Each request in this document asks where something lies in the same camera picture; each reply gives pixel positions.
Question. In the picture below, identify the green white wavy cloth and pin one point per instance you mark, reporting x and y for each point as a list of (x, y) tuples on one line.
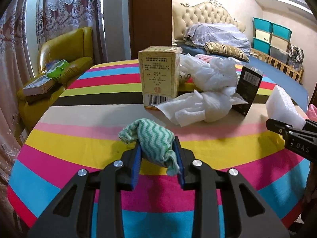
[(156, 143)]

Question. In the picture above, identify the wooden crib rail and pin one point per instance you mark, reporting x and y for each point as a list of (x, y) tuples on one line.
[(286, 69)]

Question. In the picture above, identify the pink trash bag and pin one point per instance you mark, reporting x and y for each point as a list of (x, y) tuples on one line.
[(312, 112)]

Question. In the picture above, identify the lace patterned curtain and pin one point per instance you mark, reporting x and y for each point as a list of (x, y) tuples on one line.
[(25, 26)]

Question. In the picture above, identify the white plastic bag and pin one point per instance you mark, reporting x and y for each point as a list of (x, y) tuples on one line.
[(214, 75)]

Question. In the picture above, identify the black cardboard box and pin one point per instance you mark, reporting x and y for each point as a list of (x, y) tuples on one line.
[(248, 85)]

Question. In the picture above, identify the checkered bag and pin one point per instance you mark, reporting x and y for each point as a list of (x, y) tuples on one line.
[(296, 53)]

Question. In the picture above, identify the yellow leather armchair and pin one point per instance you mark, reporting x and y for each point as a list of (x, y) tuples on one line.
[(76, 47)]

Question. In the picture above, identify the striped colourful tablecloth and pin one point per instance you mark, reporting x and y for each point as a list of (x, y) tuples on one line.
[(107, 160)]

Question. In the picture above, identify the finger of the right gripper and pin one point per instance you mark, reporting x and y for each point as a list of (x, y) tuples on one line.
[(278, 127)]

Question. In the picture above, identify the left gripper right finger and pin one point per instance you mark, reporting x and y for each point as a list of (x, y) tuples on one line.
[(225, 198)]

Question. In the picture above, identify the white storage bin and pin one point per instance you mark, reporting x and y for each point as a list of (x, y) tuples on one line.
[(263, 35)]

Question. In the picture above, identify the flat box on armchair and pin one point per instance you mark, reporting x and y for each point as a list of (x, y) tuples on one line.
[(39, 86)]

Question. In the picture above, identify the white tissue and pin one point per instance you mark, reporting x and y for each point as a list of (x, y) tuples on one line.
[(194, 107)]

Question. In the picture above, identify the teal storage bin top right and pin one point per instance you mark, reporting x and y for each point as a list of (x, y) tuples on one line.
[(281, 31)]

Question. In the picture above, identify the green plastic package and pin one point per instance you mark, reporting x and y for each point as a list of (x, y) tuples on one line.
[(55, 68)]

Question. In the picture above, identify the teal storage bin lower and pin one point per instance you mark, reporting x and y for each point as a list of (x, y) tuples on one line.
[(261, 45)]

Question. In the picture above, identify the teal storage bin top left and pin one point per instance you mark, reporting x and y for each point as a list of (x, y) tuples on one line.
[(263, 25)]

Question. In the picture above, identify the dark wooden wardrobe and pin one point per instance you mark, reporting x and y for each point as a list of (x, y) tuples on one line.
[(150, 23)]

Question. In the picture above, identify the striped brown pillow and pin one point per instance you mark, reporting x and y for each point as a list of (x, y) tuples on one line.
[(225, 51)]

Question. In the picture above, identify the grey clear storage bin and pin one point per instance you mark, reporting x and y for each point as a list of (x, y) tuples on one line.
[(279, 54)]

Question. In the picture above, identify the ceiling air vent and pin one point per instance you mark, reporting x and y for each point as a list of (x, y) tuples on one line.
[(300, 3)]

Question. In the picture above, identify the beige storage bin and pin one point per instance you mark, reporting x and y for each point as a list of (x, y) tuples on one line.
[(280, 43)]

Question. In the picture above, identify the lavender folded duvet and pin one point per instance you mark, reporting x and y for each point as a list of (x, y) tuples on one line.
[(227, 34)]

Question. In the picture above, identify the beige tufted headboard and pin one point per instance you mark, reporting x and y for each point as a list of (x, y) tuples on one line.
[(184, 16)]

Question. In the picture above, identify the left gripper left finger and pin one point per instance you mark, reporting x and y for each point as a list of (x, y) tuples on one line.
[(91, 201)]

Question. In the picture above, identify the teal storage bin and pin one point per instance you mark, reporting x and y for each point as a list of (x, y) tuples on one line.
[(263, 25), (281, 31), (261, 45)]

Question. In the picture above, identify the white foam block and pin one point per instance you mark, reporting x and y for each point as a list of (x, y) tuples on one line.
[(280, 107)]

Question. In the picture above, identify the yellow cardboard medicine box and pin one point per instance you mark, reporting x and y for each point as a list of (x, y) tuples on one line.
[(159, 74)]

